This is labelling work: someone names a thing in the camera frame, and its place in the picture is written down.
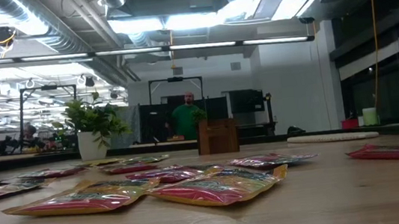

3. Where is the black gantry frame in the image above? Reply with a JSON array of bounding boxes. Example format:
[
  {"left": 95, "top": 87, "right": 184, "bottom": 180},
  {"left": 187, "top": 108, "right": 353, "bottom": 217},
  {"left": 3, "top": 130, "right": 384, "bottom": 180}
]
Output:
[{"left": 146, "top": 73, "right": 210, "bottom": 145}]

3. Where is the black yellow ceiling cable reel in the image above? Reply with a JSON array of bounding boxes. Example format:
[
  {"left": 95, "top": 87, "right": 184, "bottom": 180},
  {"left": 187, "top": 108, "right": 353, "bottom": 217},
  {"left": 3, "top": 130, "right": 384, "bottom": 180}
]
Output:
[{"left": 0, "top": 23, "right": 20, "bottom": 49}]

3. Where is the black robot station frame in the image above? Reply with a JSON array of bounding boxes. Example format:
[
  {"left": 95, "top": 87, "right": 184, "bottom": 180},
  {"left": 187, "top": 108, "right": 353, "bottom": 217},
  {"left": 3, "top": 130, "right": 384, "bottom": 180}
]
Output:
[{"left": 14, "top": 82, "right": 85, "bottom": 154}]

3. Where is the pale green cup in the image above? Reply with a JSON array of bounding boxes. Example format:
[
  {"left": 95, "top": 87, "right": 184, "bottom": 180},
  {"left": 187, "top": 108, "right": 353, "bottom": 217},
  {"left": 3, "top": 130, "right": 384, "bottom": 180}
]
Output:
[{"left": 361, "top": 106, "right": 380, "bottom": 127}]

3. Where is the black floor stand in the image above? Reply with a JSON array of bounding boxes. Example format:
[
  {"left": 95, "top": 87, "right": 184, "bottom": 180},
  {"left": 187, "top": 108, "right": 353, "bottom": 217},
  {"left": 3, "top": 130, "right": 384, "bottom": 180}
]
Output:
[{"left": 263, "top": 91, "right": 278, "bottom": 136}]

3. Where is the person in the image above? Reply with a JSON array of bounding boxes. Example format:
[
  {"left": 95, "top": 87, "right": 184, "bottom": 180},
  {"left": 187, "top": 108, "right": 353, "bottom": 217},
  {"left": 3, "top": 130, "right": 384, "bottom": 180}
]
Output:
[
  {"left": 19, "top": 122, "right": 41, "bottom": 149},
  {"left": 162, "top": 90, "right": 209, "bottom": 144}
]

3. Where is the red container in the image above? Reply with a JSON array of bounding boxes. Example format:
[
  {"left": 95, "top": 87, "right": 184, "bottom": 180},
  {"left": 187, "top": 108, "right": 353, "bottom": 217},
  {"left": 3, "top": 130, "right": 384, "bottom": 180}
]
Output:
[{"left": 340, "top": 118, "right": 359, "bottom": 130}]

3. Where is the yellow hanging cable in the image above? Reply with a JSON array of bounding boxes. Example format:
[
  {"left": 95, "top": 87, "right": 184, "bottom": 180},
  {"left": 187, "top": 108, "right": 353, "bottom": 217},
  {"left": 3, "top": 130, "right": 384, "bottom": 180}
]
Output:
[{"left": 362, "top": 0, "right": 388, "bottom": 108}]

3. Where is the black partition panel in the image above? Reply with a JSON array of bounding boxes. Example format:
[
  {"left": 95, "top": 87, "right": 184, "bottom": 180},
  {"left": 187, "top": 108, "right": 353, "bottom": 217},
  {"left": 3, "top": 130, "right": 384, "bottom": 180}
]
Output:
[{"left": 137, "top": 94, "right": 231, "bottom": 145}]

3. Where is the brown wooden tea organizer box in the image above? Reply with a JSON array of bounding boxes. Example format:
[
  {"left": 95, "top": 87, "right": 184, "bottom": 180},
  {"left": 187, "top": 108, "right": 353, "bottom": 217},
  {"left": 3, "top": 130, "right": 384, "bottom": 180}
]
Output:
[{"left": 195, "top": 116, "right": 242, "bottom": 157}]

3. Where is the red strawberry tea bag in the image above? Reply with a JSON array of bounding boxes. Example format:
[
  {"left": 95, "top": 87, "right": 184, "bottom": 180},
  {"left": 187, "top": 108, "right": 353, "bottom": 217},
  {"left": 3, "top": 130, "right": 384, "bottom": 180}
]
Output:
[
  {"left": 98, "top": 160, "right": 162, "bottom": 177},
  {"left": 125, "top": 159, "right": 214, "bottom": 189},
  {"left": 229, "top": 147, "right": 320, "bottom": 173},
  {"left": 16, "top": 164, "right": 89, "bottom": 183},
  {"left": 344, "top": 140, "right": 399, "bottom": 169}
]

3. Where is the black wall screen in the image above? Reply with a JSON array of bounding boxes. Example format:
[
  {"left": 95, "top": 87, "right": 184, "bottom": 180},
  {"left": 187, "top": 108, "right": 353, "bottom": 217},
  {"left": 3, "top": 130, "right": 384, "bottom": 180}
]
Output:
[{"left": 228, "top": 88, "right": 266, "bottom": 116}]

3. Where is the long ceiling light strip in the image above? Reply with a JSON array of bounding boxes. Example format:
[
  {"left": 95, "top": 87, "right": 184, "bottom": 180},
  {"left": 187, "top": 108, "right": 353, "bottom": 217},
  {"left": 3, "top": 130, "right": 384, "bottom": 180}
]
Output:
[{"left": 0, "top": 21, "right": 316, "bottom": 77}]

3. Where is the green plant in white pot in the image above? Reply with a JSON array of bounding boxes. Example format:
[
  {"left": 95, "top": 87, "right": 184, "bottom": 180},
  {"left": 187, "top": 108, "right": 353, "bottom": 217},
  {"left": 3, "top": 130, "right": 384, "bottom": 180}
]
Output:
[{"left": 49, "top": 88, "right": 136, "bottom": 165}]

